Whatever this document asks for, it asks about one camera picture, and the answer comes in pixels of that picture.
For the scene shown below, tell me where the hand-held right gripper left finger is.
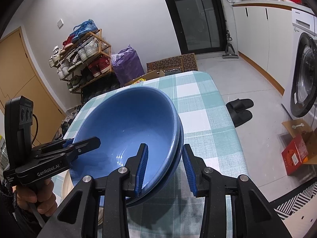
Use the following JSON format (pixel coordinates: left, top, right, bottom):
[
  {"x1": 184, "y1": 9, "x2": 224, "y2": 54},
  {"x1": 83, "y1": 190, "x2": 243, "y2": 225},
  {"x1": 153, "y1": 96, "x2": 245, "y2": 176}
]
[{"x1": 37, "y1": 142, "x2": 149, "y2": 238}]

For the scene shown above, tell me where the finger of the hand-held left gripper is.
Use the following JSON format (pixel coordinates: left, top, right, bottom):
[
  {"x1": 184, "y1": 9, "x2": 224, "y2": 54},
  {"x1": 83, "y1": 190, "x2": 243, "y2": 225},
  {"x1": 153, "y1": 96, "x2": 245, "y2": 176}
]
[
  {"x1": 33, "y1": 136, "x2": 102, "y2": 165},
  {"x1": 30, "y1": 138, "x2": 75, "y2": 158}
]

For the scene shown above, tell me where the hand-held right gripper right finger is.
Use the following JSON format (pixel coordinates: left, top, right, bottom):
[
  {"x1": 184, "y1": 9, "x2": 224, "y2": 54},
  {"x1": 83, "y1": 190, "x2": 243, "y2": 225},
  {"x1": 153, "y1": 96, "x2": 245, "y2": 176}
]
[{"x1": 183, "y1": 143, "x2": 293, "y2": 238}]

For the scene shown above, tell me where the blue bowl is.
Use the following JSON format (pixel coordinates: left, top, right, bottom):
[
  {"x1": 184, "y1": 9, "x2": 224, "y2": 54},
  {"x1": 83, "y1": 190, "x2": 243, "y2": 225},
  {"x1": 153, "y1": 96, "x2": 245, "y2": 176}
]
[
  {"x1": 69, "y1": 86, "x2": 179, "y2": 195},
  {"x1": 124, "y1": 119, "x2": 185, "y2": 206}
]

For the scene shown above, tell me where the person's left forearm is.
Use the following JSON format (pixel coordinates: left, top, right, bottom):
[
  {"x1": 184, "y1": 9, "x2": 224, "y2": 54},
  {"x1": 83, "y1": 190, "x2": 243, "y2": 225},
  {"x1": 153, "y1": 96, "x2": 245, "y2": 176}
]
[{"x1": 0, "y1": 178, "x2": 37, "y2": 238}]

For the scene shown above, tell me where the person's left hand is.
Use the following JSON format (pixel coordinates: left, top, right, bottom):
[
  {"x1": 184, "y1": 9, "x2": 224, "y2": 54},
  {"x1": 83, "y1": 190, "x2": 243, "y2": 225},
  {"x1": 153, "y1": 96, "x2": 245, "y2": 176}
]
[{"x1": 15, "y1": 178, "x2": 58, "y2": 218}]

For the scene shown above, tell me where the scattered pile of shoes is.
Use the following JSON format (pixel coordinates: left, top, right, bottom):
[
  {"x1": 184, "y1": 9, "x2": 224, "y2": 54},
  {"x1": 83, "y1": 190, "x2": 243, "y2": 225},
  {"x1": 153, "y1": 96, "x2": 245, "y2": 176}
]
[{"x1": 54, "y1": 104, "x2": 82, "y2": 140}]

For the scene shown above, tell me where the teal checked tablecloth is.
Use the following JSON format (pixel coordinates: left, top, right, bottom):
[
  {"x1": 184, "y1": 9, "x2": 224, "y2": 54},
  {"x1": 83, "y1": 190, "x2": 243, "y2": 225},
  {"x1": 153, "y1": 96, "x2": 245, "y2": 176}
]
[{"x1": 58, "y1": 71, "x2": 249, "y2": 238}]

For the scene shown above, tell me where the black slipper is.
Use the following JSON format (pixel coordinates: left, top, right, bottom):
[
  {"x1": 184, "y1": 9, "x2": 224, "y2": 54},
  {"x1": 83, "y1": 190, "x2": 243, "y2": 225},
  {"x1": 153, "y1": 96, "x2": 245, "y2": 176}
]
[
  {"x1": 226, "y1": 98, "x2": 254, "y2": 111},
  {"x1": 229, "y1": 110, "x2": 253, "y2": 128}
]

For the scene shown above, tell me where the wooden door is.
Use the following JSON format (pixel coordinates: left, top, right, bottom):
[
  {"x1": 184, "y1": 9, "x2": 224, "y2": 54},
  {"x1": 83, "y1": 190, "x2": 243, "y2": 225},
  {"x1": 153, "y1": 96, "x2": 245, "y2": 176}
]
[{"x1": 0, "y1": 28, "x2": 67, "y2": 149}]

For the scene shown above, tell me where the purple plastic bag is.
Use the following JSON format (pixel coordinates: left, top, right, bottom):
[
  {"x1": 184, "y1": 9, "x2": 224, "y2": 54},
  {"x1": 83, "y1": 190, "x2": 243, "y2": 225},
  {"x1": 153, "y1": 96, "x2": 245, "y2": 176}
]
[{"x1": 111, "y1": 45, "x2": 145, "y2": 85}]

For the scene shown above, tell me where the open plain cardboard box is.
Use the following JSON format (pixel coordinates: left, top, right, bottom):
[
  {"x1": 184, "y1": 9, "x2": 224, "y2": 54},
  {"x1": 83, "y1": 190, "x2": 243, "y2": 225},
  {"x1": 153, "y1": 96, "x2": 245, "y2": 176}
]
[{"x1": 124, "y1": 69, "x2": 181, "y2": 87}]

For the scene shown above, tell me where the open red cardboard box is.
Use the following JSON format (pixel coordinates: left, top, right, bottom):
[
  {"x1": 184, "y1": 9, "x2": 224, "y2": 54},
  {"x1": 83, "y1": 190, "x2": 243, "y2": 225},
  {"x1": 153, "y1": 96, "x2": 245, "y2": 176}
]
[{"x1": 281, "y1": 118, "x2": 317, "y2": 176}]

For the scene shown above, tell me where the black white striped mat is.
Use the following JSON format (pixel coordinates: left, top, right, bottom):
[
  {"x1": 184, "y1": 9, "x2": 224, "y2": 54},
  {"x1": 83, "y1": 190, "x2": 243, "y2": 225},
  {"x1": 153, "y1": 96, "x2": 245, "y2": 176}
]
[{"x1": 275, "y1": 180, "x2": 317, "y2": 220}]

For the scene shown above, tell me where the wooden shoe rack with shoes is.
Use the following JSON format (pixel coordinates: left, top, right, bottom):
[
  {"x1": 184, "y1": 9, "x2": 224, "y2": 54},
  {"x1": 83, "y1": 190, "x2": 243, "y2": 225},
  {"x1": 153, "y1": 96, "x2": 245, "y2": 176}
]
[{"x1": 48, "y1": 19, "x2": 122, "y2": 100}]

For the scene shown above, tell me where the grey floor mop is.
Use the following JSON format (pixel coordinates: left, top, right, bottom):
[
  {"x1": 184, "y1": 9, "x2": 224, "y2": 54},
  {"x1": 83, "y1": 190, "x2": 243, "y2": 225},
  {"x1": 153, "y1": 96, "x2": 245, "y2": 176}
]
[{"x1": 222, "y1": 30, "x2": 239, "y2": 59}]

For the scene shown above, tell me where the white washing machine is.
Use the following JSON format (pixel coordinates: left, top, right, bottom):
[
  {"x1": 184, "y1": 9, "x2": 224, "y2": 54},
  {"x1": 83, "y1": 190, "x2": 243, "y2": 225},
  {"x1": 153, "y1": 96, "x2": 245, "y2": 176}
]
[{"x1": 281, "y1": 6, "x2": 317, "y2": 132}]

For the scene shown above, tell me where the white counter cabinet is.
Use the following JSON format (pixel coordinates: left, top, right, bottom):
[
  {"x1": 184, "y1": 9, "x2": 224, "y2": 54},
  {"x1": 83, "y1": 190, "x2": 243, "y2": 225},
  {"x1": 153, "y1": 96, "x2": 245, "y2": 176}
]
[{"x1": 233, "y1": 0, "x2": 294, "y2": 96}]

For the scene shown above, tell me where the black framed glass door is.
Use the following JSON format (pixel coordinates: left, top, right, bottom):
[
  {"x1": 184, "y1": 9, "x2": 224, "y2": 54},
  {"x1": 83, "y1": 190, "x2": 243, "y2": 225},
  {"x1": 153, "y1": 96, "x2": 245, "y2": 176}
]
[{"x1": 158, "y1": 0, "x2": 229, "y2": 54}]

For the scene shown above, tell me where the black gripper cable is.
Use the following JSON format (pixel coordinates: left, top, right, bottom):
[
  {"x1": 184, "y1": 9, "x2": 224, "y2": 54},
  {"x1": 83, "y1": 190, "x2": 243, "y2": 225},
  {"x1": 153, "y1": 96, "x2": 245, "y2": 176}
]
[{"x1": 31, "y1": 114, "x2": 40, "y2": 144}]

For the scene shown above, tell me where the ring-patterned cardboard box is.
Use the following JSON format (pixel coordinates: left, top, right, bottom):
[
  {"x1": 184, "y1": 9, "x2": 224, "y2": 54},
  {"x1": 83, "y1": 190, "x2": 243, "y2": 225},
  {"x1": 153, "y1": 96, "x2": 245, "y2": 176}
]
[{"x1": 146, "y1": 53, "x2": 199, "y2": 73}]

